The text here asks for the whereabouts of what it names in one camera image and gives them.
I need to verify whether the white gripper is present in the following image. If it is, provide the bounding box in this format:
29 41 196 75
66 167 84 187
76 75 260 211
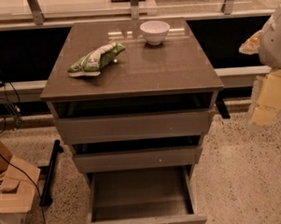
239 3 281 133

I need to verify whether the green jalapeno chip bag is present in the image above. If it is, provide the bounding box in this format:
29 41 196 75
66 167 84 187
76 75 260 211
67 42 126 77

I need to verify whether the grey middle drawer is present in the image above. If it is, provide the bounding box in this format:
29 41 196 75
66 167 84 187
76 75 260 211
74 147 202 174

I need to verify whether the grey drawer cabinet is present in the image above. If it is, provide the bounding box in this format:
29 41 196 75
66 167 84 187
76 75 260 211
36 15 231 224

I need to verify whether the grey open bottom drawer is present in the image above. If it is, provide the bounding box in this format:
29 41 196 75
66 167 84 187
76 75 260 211
87 166 207 224

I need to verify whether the grey top drawer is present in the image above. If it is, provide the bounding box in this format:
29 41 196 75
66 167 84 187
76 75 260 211
55 110 215 145

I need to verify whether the white ceramic bowl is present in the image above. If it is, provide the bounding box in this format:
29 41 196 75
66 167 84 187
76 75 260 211
139 21 170 45

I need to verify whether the black floor stand bar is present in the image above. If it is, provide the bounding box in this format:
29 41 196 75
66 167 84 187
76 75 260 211
40 140 63 207

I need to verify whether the open cardboard box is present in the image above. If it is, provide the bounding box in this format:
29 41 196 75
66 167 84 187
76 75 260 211
0 141 40 224

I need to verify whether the black cable bundle at wall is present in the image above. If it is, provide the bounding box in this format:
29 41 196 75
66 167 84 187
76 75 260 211
0 57 23 135

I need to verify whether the black cable on floor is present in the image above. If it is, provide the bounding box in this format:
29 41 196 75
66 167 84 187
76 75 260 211
0 142 52 224

